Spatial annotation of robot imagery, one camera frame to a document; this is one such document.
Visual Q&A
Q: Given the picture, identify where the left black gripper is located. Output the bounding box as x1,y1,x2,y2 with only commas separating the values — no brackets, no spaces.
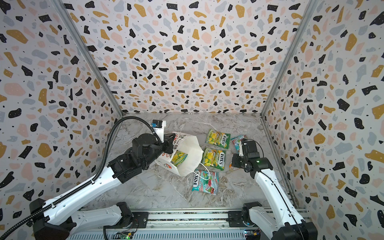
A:
143,131,176,169

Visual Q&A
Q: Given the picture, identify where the teal mint blossom candy packet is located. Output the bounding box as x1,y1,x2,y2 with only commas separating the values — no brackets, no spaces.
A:
231,135,247,152

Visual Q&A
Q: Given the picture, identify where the green lemon candy packet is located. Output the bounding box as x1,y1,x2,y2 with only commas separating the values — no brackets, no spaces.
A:
206,129,231,149
201,148,226,171

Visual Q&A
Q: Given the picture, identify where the white floral paper bag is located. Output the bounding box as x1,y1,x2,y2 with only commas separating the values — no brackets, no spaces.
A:
155,132,204,177

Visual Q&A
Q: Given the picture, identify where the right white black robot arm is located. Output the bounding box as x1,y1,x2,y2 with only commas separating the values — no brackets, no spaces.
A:
232,139,318,240

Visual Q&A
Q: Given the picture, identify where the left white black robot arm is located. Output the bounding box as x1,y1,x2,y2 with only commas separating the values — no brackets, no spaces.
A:
30,134,176,240

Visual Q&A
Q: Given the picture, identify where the right small circuit board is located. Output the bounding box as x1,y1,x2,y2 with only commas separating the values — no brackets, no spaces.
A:
244,230,261,240

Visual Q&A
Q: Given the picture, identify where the small circuit board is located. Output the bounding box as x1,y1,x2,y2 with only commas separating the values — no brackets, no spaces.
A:
244,230,261,240
115,232,134,240

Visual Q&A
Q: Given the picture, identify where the left small circuit board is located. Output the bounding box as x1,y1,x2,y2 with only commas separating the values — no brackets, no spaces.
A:
115,232,134,240

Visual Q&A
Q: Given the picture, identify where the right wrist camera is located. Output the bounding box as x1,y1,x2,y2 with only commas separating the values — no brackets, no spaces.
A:
239,143,244,157

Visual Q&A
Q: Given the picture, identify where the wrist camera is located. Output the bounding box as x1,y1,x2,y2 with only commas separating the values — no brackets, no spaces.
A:
152,120,167,143
239,143,244,157

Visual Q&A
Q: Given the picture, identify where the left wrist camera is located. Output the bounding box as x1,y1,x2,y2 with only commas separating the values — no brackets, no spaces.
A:
152,120,167,143

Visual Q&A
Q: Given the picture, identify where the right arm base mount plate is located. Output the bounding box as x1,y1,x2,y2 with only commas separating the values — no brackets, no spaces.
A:
226,208,270,228

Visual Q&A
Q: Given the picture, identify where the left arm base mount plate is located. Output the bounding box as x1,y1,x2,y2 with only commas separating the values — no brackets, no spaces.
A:
105,212,149,230

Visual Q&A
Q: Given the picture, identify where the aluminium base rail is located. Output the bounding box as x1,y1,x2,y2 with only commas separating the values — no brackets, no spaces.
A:
56,206,316,240

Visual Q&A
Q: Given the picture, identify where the black corrugated cable conduit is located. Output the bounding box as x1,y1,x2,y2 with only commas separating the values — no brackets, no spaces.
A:
0,115,161,240

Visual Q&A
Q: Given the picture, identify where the left corner aluminium post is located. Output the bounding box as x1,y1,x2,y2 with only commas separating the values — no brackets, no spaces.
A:
51,1,123,117

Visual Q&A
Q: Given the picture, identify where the corner aluminium post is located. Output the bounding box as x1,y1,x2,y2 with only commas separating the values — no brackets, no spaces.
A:
260,0,318,120
51,1,123,117

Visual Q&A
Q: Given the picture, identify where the right corner aluminium post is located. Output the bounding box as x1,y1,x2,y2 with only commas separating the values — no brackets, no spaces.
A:
260,0,318,120

